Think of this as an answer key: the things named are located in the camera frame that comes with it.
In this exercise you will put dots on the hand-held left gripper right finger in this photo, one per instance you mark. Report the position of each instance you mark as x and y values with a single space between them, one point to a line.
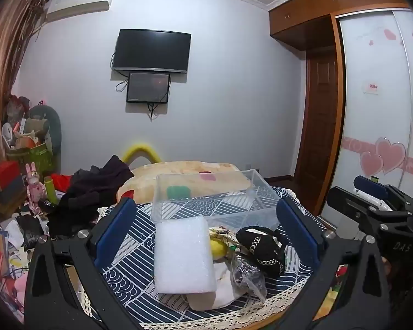
297 228

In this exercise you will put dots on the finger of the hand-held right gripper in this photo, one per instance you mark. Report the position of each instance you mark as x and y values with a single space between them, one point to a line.
371 185
347 201

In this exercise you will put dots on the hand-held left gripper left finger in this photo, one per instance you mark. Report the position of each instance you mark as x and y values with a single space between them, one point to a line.
115 228

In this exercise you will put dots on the clear plastic bag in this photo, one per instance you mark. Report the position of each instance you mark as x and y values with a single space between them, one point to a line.
249 275

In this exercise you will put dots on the white foam block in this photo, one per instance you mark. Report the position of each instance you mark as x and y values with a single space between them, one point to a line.
184 254

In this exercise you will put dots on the clear plastic storage box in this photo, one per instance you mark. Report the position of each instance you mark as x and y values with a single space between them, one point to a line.
227 196

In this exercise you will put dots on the yellow and green sponge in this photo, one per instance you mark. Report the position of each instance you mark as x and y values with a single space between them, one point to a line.
217 247

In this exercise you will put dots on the white cloth pouch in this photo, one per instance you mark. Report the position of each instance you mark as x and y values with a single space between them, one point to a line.
227 288

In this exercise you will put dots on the navy white patterned tablecloth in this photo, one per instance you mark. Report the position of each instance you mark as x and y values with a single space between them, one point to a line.
134 257

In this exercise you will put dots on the pile of black clothes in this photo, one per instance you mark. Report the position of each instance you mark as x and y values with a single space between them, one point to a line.
89 192

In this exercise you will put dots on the white wardrobe with heart decals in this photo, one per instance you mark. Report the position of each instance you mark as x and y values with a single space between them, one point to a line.
371 127

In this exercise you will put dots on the black bottle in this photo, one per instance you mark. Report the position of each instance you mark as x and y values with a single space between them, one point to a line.
48 205

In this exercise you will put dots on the red cloth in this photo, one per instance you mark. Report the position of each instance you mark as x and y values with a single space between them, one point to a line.
62 181

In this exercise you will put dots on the green cloth item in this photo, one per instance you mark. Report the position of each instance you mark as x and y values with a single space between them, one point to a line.
177 191

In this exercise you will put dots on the green tube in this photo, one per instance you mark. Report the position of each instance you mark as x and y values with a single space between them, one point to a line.
51 190

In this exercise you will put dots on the yellow foam tube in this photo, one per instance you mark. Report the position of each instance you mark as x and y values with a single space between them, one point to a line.
141 147

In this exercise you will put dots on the brown wooden door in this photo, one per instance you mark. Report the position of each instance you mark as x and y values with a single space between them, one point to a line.
320 117

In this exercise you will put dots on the beige plush blanket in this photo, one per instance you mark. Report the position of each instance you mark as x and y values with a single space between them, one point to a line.
182 170

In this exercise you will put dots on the pink rabbit toy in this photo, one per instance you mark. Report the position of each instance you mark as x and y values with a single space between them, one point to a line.
33 185

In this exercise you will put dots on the small paper label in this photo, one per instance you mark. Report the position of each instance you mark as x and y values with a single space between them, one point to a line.
371 87

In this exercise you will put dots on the pile of papers and clutter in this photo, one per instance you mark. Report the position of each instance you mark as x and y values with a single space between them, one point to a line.
13 247

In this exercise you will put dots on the green cardboard box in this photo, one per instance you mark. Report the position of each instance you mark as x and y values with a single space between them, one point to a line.
34 160

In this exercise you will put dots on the grey box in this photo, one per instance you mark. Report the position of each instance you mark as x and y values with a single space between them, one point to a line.
7 194

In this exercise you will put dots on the red box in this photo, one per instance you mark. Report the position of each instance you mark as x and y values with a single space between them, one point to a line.
3 173

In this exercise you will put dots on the wooden overhead cabinet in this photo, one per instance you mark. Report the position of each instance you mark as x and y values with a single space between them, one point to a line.
313 10

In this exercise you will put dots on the brown striped curtain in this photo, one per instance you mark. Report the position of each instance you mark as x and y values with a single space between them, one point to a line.
7 58

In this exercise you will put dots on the white air conditioner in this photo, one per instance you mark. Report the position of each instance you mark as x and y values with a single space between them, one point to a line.
79 5

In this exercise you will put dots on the small black wall monitor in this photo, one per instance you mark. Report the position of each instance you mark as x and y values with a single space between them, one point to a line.
148 87

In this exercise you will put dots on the wall-mounted black television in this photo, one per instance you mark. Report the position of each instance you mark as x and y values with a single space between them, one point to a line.
151 50

